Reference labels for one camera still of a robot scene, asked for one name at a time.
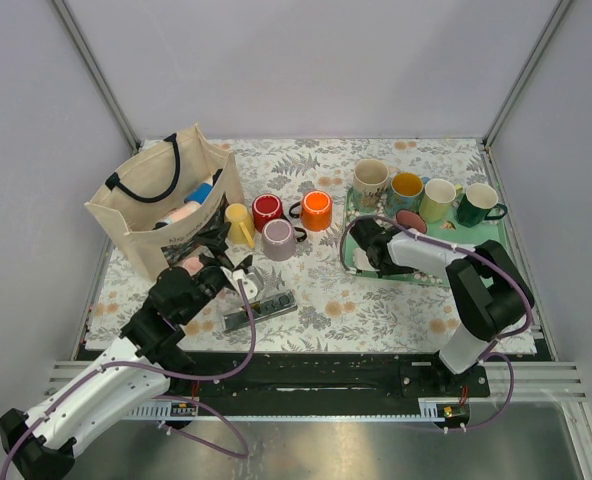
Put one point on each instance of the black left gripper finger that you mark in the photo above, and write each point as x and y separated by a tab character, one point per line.
243	265
214	238

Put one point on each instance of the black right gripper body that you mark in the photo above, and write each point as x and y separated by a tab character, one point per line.
386	269

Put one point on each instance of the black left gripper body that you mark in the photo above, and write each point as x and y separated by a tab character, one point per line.
216	269

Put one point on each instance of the pink round mug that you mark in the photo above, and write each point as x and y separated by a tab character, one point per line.
411	220

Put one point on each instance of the blue butterfly mug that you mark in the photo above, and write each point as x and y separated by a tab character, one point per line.
405	193

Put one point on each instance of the beige floral mug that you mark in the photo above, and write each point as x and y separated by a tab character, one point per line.
371	177

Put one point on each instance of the lime green mug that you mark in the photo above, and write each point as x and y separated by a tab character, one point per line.
439	194

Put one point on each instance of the dark green mug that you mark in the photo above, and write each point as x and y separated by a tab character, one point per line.
479	203

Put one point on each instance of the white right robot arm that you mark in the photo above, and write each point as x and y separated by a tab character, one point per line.
491	297

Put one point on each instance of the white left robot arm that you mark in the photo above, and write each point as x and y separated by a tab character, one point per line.
144	361

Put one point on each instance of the pink octagonal mug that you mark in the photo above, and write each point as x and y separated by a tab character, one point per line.
192	265

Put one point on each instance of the yellow mug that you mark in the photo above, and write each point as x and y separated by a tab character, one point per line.
242	228

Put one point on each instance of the lavender mug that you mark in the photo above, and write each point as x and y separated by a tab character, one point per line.
279	239

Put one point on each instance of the red mug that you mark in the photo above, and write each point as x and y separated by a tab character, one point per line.
265	208

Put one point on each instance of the orange mug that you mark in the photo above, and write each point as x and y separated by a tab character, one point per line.
314	211

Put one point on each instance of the floral table mat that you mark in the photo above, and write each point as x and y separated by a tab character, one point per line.
336	311

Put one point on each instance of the beige canvas tote bag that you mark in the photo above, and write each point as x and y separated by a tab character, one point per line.
141	193

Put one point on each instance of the green floral tray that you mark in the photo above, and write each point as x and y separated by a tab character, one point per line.
447	231

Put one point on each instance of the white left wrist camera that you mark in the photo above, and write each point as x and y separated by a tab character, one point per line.
248	281

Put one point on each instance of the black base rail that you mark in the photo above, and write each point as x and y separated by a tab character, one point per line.
417	376

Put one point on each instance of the white slotted cable duct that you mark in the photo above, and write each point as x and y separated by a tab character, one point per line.
362	405

